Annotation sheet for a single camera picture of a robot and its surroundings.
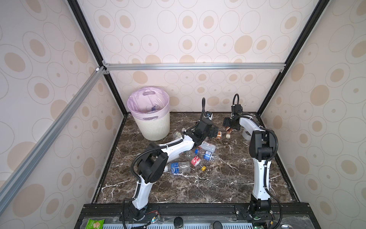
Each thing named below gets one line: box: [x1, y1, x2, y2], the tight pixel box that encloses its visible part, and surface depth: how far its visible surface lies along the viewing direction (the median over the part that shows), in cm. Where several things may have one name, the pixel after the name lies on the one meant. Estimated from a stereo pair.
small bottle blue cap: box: [203, 150, 213, 161], surface depth 92 cm
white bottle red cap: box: [198, 141, 216, 153], surface depth 96 cm
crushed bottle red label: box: [190, 156, 202, 167], surface depth 89 cm
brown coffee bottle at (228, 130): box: [225, 126, 233, 139], surface depth 106 cm
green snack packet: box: [85, 218, 105, 229], surface depth 70 cm
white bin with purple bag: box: [126, 86, 171, 141], surface depth 96 cm
